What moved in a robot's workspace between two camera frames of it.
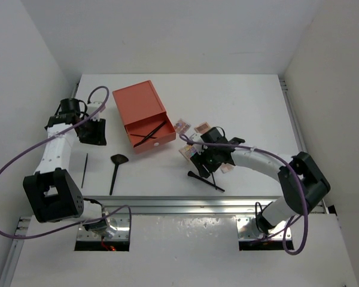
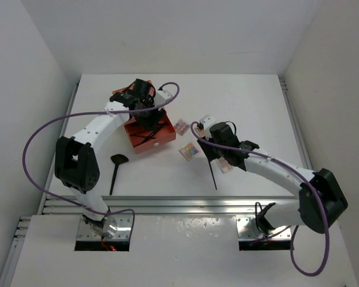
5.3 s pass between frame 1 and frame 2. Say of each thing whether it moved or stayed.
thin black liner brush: stayed
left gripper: moved
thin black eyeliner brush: moved
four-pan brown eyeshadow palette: stayed
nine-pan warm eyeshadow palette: stayed
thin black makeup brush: stayed
